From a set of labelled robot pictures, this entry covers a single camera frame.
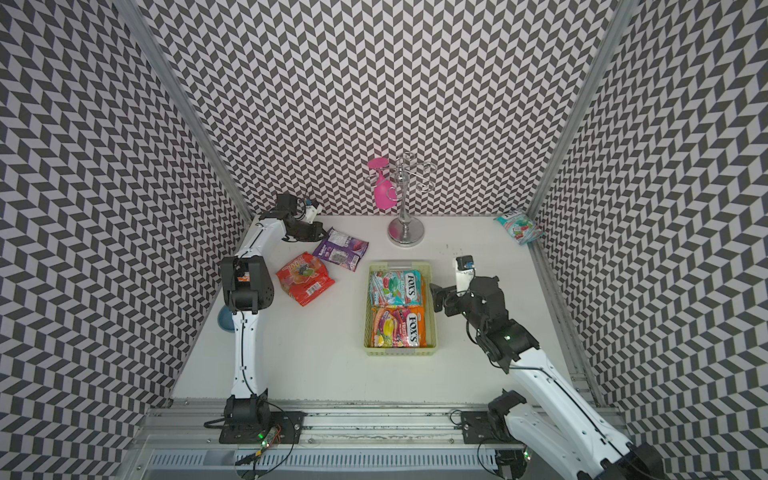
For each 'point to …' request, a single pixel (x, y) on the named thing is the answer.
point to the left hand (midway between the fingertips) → (327, 234)
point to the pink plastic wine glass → (384, 190)
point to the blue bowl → (225, 319)
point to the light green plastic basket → (425, 268)
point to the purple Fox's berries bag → (341, 249)
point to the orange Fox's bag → (399, 326)
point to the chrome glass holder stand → (407, 231)
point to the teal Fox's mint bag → (396, 288)
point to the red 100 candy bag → (304, 279)
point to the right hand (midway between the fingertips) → (448, 286)
